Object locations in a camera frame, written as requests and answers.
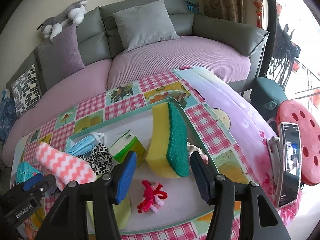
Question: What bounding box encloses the pink white fluffy towel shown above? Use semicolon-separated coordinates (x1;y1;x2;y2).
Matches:
35;142;97;191

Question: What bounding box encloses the light blue face mask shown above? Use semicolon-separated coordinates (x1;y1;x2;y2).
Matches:
66;132;106;157

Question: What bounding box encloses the light green cloth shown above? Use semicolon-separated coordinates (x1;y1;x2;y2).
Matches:
86;194;131;234

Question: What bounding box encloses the leopard print scrunchie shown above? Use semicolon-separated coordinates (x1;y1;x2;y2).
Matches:
78;144;113;176

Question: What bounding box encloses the red pink yarn scrunchie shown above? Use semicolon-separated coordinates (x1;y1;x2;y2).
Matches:
137;180;168;213

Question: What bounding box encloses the green tissue pack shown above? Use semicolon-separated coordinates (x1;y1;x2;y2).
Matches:
108;131;146;167

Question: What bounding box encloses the pink satin scrunchie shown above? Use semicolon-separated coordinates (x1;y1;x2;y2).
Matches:
187;142;209;164

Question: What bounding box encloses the yellow green sponge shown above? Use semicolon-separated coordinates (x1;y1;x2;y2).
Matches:
145;102;189;179

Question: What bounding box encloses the teal house-shaped toy box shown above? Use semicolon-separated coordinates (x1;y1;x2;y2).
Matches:
16;161;39;184

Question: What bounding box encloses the smartphone on stand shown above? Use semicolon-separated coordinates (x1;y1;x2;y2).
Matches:
267;122;302;208

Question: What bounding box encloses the blue clothes pile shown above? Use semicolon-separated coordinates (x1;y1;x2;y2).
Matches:
0;89;17;145

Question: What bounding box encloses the teal shallow tray box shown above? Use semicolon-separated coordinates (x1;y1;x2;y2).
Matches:
65;96;238;235

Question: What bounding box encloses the black white patterned cushion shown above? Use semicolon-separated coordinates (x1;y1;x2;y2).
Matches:
11;64;42;119

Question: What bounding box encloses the checkered picture tablecloth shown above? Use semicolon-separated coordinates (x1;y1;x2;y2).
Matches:
10;65;302;240

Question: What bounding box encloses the red plastic stool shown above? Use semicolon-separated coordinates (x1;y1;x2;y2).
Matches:
276;100;320;186

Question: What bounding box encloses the teal bag on floor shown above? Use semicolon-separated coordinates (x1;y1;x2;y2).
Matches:
250;77;287;121

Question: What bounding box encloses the purple cushion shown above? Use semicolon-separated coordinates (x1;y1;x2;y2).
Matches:
35;24;85;90

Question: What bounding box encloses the grey white plush husky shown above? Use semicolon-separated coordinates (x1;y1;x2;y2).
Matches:
37;0;88;40

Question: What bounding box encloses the grey sofa with pink seat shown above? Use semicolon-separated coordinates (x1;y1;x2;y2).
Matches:
2;0;268;166

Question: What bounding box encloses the light grey cushion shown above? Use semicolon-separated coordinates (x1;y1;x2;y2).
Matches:
113;0;180;53

